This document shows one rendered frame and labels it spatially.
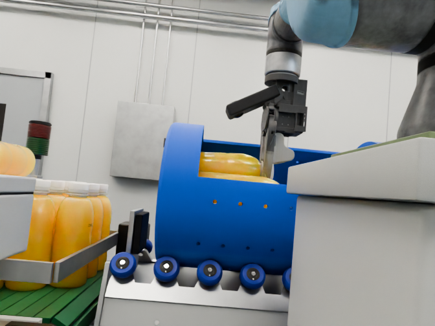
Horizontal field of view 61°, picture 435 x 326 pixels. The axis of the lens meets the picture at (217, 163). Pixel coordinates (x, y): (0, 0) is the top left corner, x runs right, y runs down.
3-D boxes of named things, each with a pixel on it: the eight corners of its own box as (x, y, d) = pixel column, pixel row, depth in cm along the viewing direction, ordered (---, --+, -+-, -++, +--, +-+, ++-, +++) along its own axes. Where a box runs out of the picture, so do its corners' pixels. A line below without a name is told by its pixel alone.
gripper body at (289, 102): (305, 135, 73) (311, 76, 74) (263, 130, 73) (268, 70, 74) (296, 140, 81) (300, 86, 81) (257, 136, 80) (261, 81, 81)
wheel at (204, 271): (223, 258, 65) (222, 264, 66) (198, 256, 65) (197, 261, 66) (222, 282, 62) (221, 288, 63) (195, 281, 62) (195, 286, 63)
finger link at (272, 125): (275, 149, 71) (278, 107, 73) (267, 149, 71) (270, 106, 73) (270, 156, 75) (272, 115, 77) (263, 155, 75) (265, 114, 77)
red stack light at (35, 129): (44, 138, 107) (46, 124, 108) (22, 136, 107) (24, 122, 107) (53, 140, 114) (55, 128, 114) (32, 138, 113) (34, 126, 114)
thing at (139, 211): (135, 279, 69) (142, 211, 70) (122, 277, 69) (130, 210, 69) (144, 267, 79) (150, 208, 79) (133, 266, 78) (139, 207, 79)
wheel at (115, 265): (138, 251, 64) (138, 256, 66) (112, 249, 64) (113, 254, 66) (133, 275, 61) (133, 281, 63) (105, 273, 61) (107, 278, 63)
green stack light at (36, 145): (42, 154, 107) (44, 138, 107) (20, 152, 107) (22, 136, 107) (51, 156, 113) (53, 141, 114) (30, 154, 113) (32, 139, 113)
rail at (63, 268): (57, 283, 54) (59, 262, 54) (52, 282, 54) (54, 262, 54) (120, 242, 93) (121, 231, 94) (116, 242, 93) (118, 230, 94)
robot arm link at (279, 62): (268, 50, 74) (262, 63, 82) (267, 72, 74) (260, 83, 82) (305, 54, 74) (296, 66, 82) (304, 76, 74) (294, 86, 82)
